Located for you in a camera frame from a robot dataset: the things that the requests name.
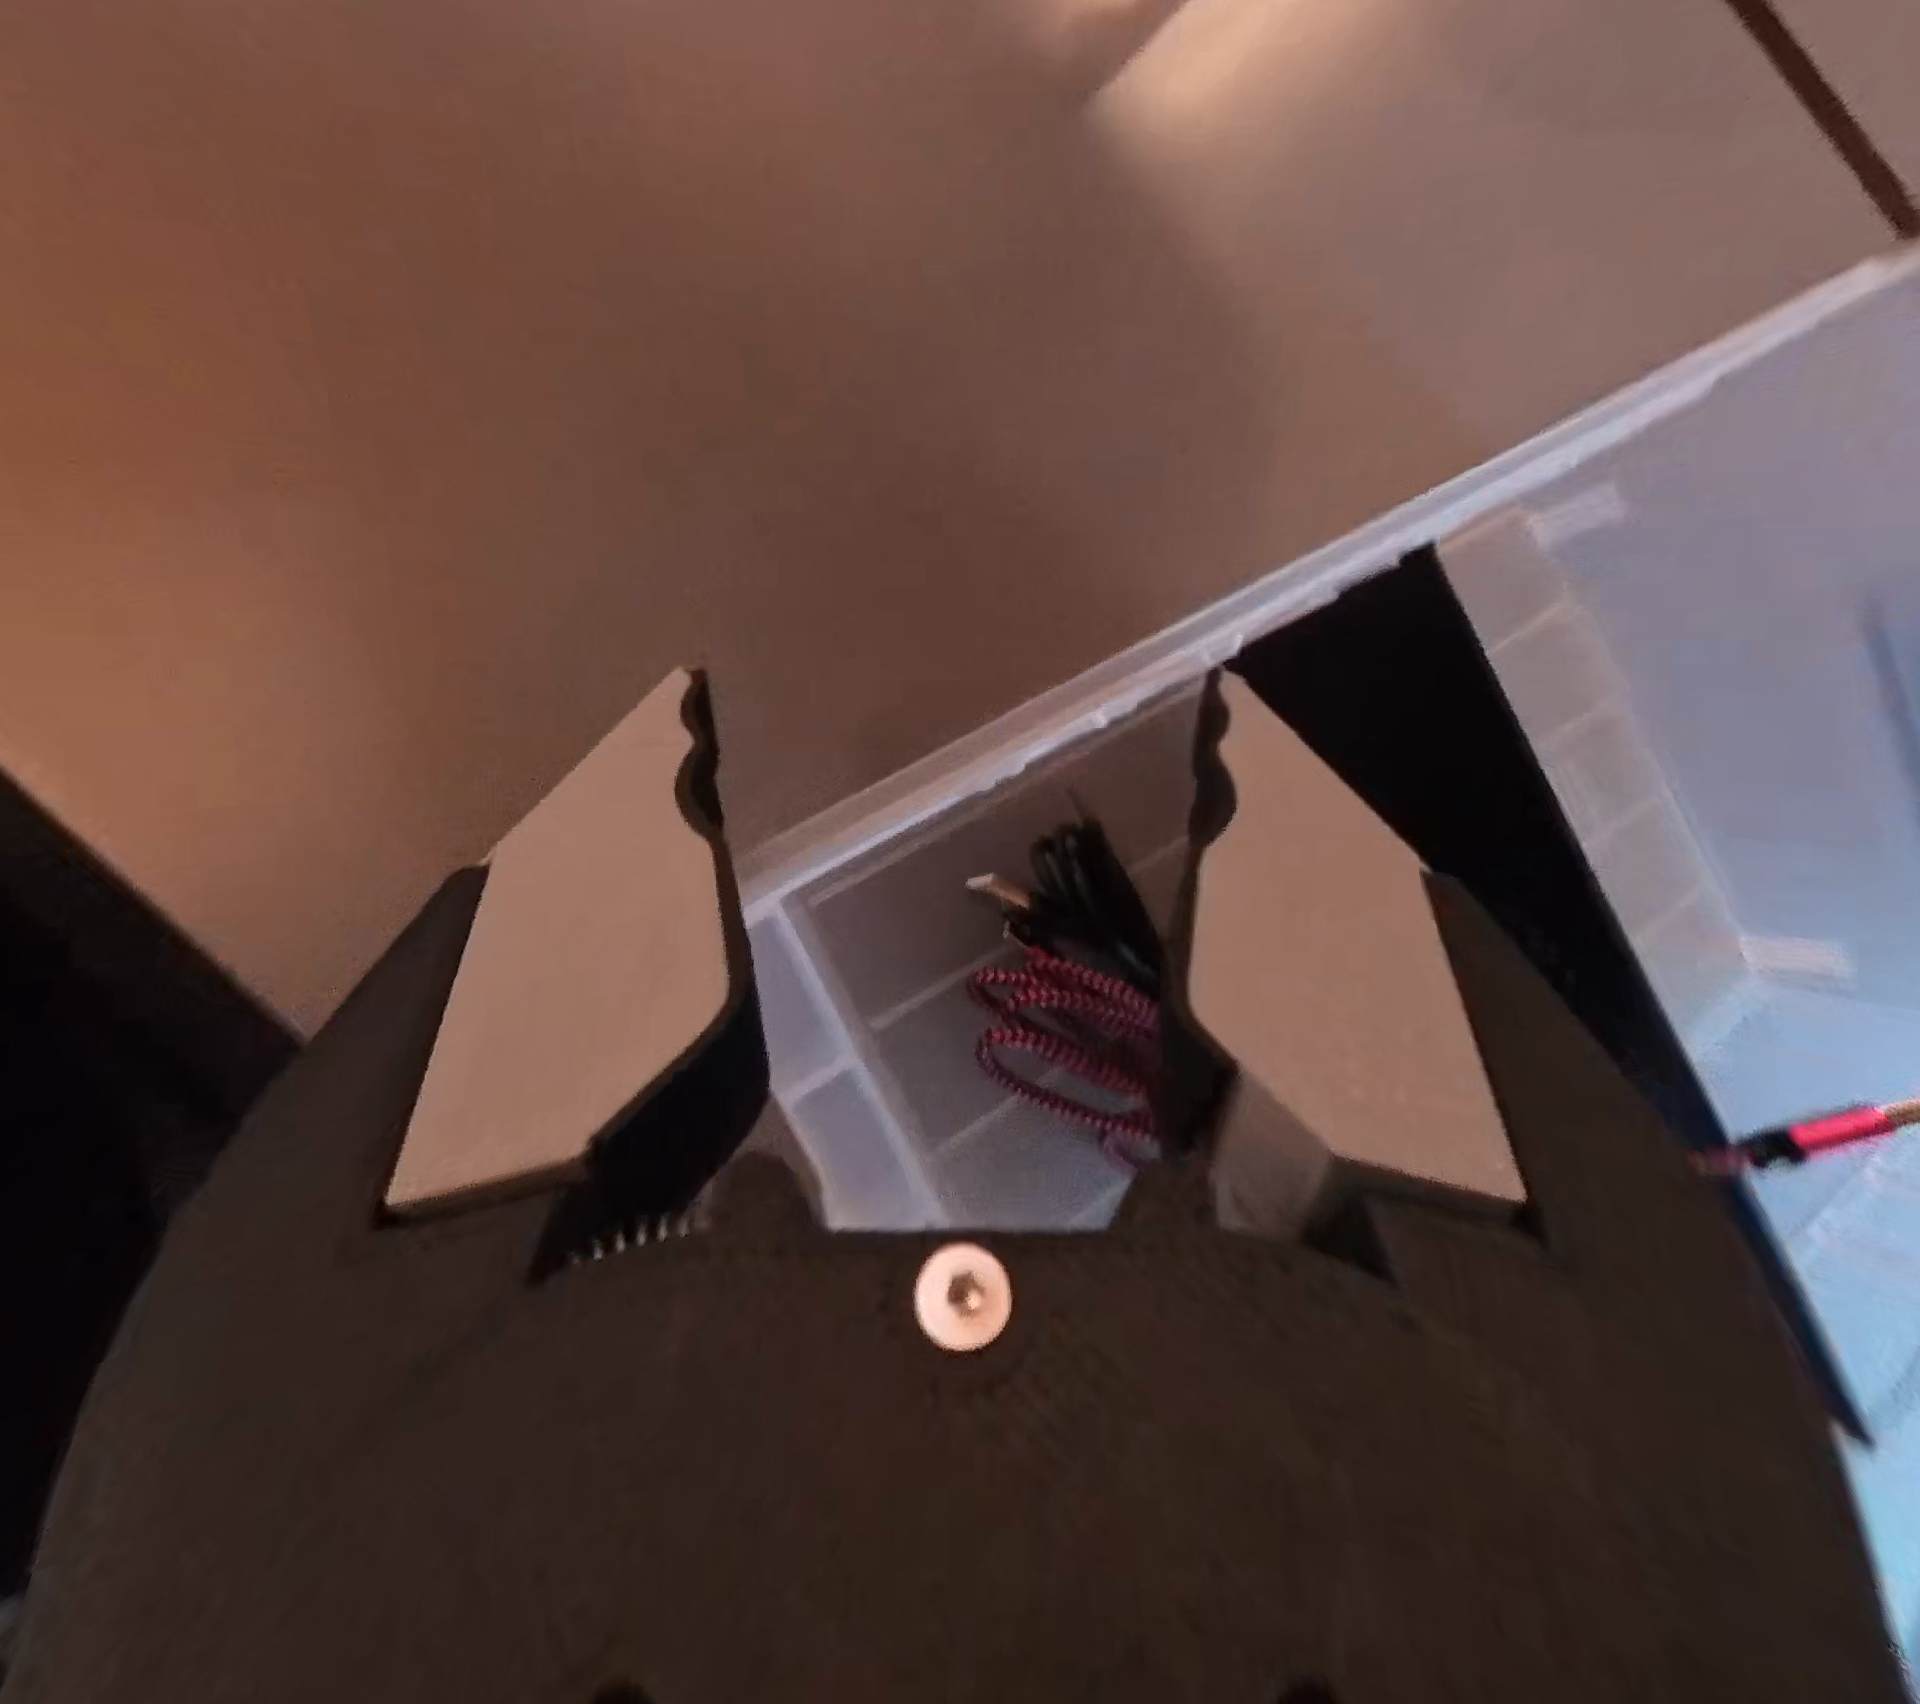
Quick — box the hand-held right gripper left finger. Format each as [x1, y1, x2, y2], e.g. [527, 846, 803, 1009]
[382, 667, 774, 1291]

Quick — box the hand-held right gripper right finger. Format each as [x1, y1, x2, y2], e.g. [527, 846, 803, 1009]
[1159, 669, 1533, 1238]

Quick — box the clear plastic box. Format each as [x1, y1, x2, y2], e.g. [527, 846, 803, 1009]
[742, 249, 1920, 1704]

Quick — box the bundle of black cables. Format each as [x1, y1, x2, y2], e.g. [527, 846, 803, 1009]
[967, 819, 1171, 995]

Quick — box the red black braided cable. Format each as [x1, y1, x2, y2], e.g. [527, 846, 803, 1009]
[968, 954, 1171, 1171]

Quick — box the red plug cable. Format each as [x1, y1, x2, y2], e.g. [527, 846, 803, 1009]
[1693, 1092, 1920, 1174]

